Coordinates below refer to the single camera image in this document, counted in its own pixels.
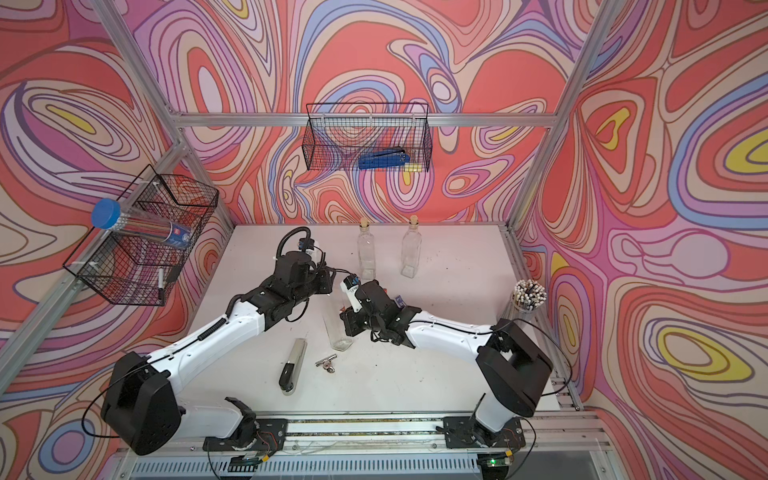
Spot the clear glass bottle black cap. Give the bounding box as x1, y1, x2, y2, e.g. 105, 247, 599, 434
322, 294, 353, 352

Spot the clear glass bottle cork stopper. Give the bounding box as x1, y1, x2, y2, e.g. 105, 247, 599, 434
357, 218, 376, 283

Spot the clear square bottle with cork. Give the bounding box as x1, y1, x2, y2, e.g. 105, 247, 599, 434
400, 215, 422, 278

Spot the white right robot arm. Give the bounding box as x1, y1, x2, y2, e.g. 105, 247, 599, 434
340, 274, 553, 433

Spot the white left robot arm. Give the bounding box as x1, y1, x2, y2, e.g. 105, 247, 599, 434
100, 250, 335, 455

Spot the small metal clip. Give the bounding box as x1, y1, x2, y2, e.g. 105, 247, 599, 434
315, 354, 338, 374

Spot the black and beige flat tool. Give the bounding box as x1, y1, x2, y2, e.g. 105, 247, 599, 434
278, 338, 307, 395

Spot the blue plastic tool in basket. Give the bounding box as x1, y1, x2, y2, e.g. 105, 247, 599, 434
358, 147, 410, 170

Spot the metal cup of pencils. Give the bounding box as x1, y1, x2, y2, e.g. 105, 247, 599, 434
508, 279, 547, 325

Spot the black marker in basket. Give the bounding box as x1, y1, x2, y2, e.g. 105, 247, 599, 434
157, 268, 165, 304

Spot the clear tube with blue cap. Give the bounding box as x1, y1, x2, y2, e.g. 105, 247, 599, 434
91, 199, 192, 249

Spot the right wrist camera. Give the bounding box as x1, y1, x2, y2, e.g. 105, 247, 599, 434
340, 274, 362, 313

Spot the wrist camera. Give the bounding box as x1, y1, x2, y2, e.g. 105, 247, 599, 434
340, 274, 362, 313
298, 236, 320, 261

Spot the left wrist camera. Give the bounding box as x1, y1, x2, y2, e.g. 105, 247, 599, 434
298, 236, 320, 261

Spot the black wire basket back wall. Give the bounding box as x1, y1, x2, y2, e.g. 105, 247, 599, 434
302, 101, 433, 173

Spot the black wire basket wall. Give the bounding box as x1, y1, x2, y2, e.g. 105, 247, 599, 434
302, 101, 433, 173
63, 166, 219, 306

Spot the black wire basket left wall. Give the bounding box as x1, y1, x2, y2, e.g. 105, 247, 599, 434
63, 166, 219, 306

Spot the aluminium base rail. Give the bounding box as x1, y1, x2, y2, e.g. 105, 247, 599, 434
108, 410, 622, 479

